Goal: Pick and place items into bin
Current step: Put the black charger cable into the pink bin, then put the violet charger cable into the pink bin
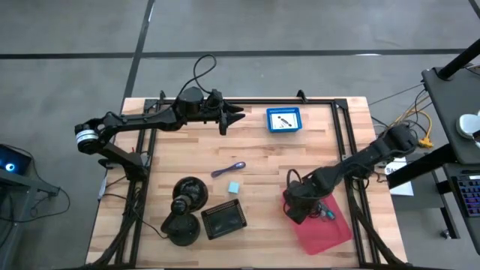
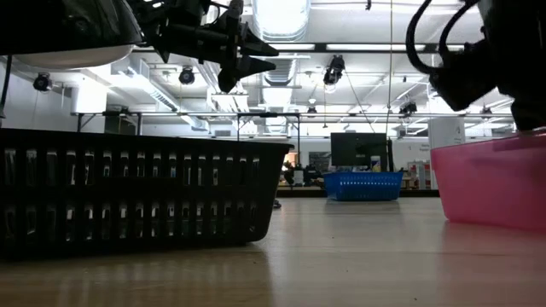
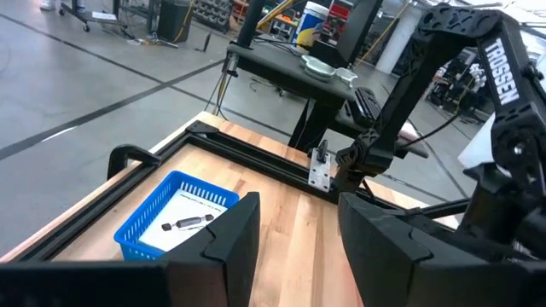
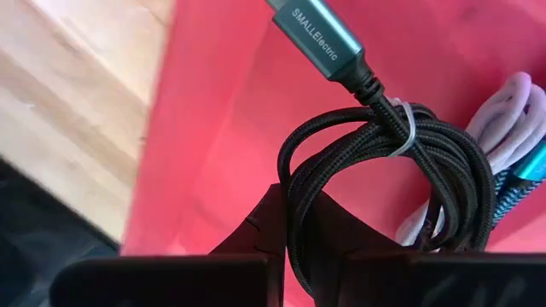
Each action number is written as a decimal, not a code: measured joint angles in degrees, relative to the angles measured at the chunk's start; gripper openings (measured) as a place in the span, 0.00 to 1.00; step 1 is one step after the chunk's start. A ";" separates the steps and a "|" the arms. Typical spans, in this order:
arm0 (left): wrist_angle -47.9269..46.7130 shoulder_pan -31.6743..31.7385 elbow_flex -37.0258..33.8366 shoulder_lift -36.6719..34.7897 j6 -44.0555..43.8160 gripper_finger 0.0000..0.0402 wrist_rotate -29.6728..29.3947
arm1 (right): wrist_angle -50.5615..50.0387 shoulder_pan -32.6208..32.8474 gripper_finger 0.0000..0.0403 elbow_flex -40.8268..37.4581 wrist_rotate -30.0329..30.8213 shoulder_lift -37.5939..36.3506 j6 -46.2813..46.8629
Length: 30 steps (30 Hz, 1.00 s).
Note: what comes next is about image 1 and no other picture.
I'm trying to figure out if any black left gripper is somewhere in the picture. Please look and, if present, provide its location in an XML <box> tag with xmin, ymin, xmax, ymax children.
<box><xmin>204</xmin><ymin>103</ymin><xmax>247</xmax><ymax>136</ymax></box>

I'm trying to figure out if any white printed product box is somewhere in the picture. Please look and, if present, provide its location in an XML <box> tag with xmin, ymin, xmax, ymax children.
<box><xmin>270</xmin><ymin>112</ymin><xmax>300</xmax><ymax>131</ymax></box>

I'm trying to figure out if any pink translucent plastic bin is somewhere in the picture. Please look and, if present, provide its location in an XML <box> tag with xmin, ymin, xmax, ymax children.
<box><xmin>281</xmin><ymin>189</ymin><xmax>354</xmax><ymax>257</ymax></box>

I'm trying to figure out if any blue slotted plastic basket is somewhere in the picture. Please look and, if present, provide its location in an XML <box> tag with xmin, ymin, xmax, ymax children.
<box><xmin>265</xmin><ymin>106</ymin><xmax>303</xmax><ymax>134</ymax></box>

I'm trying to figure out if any black slotted plastic basket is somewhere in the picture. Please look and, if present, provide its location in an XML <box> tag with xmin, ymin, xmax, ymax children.
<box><xmin>200</xmin><ymin>198</ymin><xmax>248</xmax><ymax>241</ymax></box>

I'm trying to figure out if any white paper sheet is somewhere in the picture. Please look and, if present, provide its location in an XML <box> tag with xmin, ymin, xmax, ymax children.
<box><xmin>384</xmin><ymin>157</ymin><xmax>415</xmax><ymax>197</ymax></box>

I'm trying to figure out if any backlit black keyboard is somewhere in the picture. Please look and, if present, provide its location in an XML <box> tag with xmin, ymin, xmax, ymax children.
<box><xmin>451</xmin><ymin>174</ymin><xmax>480</xmax><ymax>218</ymax></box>

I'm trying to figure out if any black side desk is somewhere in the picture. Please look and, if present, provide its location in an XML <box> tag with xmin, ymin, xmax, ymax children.
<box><xmin>385</xmin><ymin>37</ymin><xmax>480</xmax><ymax>256</ymax></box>

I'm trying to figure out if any white rounded device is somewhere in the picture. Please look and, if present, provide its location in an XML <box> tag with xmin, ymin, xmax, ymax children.
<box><xmin>456</xmin><ymin>110</ymin><xmax>480</xmax><ymax>142</ymax></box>

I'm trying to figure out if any black computer blue light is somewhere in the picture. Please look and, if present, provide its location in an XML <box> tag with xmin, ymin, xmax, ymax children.
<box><xmin>0</xmin><ymin>144</ymin><xmax>33</xmax><ymax>177</ymax></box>

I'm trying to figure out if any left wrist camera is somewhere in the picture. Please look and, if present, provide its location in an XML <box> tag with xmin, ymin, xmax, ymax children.
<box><xmin>206</xmin><ymin>88</ymin><xmax>224</xmax><ymax>108</ymax></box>

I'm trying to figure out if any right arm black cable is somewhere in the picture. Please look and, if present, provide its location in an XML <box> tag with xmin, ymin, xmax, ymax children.
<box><xmin>286</xmin><ymin>168</ymin><xmax>303</xmax><ymax>187</ymax></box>

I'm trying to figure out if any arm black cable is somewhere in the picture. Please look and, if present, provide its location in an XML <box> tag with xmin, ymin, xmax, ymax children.
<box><xmin>286</xmin><ymin>168</ymin><xmax>303</xmax><ymax>187</ymax></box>
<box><xmin>178</xmin><ymin>53</ymin><xmax>218</xmax><ymax>97</ymax></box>

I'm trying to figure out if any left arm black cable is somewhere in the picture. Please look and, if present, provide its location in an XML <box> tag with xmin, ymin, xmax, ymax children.
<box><xmin>178</xmin><ymin>53</ymin><xmax>218</xmax><ymax>97</ymax></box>

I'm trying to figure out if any black table frame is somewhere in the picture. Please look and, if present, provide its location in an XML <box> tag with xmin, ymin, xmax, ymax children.
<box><xmin>112</xmin><ymin>89</ymin><xmax>395</xmax><ymax>269</ymax></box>

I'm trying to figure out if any yellow cable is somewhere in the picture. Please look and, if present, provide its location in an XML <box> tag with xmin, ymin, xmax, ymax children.
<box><xmin>389</xmin><ymin>108</ymin><xmax>435</xmax><ymax>149</ymax></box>

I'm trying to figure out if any black lamp cord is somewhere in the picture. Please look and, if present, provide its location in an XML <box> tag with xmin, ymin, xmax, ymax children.
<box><xmin>100</xmin><ymin>193</ymin><xmax>168</xmax><ymax>240</ymax></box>

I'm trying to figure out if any grey side desk frame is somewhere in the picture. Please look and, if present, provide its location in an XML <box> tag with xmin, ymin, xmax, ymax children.
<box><xmin>0</xmin><ymin>168</ymin><xmax>61</xmax><ymax>270</ymax></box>

